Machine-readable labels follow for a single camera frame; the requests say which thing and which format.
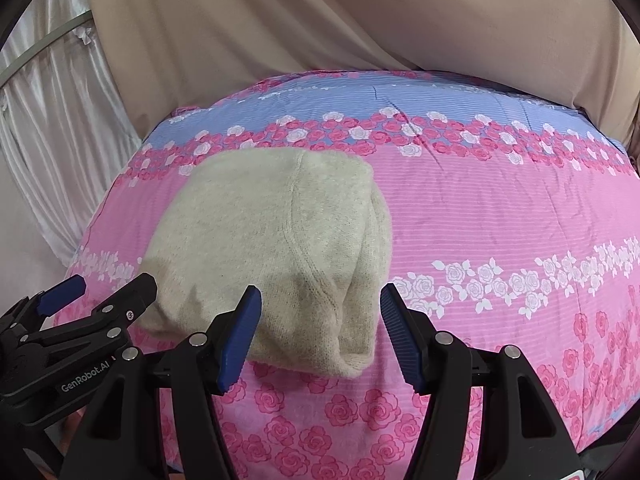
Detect cream sweater with black hearts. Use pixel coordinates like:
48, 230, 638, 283
139, 148, 393, 378

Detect beige curtain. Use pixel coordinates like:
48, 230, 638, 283
90, 0, 639, 145

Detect pink floral bed sheet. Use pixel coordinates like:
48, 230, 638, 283
55, 72, 639, 448

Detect person's left hand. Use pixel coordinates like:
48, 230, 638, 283
47, 408, 86, 455

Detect metal curtain rail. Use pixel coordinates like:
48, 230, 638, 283
0, 10, 93, 87

